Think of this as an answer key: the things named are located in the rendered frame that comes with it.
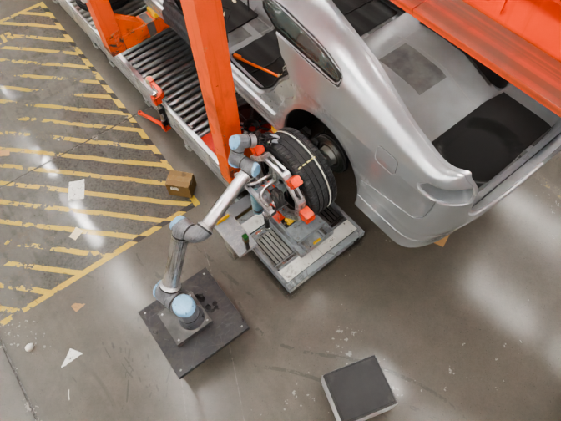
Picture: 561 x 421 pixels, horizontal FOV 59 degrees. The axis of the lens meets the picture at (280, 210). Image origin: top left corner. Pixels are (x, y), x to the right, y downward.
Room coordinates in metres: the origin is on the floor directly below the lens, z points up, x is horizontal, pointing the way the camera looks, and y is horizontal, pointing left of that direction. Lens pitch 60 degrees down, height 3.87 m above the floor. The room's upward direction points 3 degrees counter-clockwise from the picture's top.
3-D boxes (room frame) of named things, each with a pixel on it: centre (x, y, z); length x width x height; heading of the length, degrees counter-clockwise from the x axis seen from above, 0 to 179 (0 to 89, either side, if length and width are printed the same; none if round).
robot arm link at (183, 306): (1.21, 0.71, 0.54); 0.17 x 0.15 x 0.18; 48
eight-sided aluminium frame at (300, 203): (1.96, 0.01, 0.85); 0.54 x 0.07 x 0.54; 36
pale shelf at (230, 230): (1.84, 0.38, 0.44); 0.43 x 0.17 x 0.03; 36
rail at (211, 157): (3.34, 1.06, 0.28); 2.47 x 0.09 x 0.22; 36
